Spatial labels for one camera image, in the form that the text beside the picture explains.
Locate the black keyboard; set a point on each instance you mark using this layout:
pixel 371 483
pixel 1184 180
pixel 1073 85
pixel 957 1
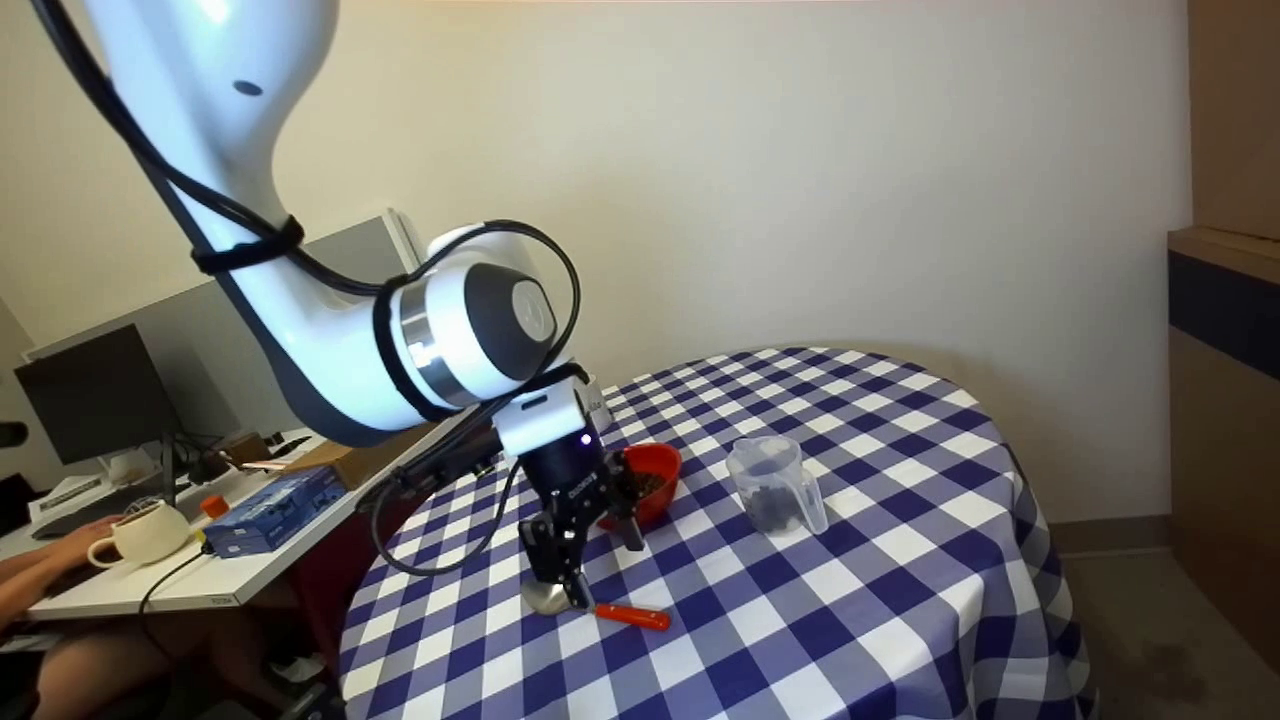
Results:
pixel 115 506

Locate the white device under monitor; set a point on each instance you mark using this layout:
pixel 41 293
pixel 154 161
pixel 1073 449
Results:
pixel 61 494

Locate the person right forearm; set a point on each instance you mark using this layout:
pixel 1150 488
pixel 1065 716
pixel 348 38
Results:
pixel 24 584

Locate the white desk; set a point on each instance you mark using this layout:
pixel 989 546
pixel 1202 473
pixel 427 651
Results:
pixel 242 578

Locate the person leg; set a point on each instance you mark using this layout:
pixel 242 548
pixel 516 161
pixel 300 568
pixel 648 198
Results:
pixel 93 675

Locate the long cardboard box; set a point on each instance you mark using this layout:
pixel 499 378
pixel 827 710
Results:
pixel 332 461

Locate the small orange cap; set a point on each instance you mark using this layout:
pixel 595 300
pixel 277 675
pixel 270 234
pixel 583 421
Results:
pixel 215 506

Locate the person right hand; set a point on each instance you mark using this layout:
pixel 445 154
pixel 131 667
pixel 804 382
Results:
pixel 79 548

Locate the black computer monitor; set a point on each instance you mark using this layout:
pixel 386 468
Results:
pixel 93 392

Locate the blue box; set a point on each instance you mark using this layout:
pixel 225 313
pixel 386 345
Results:
pixel 274 515

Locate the orange bowl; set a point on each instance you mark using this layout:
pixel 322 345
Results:
pixel 663 483

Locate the transparent plastic cup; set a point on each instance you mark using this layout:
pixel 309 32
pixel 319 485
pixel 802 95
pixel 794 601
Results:
pixel 782 500

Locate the wooden cabinet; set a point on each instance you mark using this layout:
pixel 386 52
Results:
pixel 1225 440

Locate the grey desk divider panel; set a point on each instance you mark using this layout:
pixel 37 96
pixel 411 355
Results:
pixel 198 342

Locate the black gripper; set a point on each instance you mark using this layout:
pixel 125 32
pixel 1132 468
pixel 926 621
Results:
pixel 564 483

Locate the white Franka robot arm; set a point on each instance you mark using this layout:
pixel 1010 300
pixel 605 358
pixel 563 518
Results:
pixel 267 267

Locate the blue white checkered tablecloth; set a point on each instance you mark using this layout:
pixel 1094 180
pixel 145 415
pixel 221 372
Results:
pixel 827 614

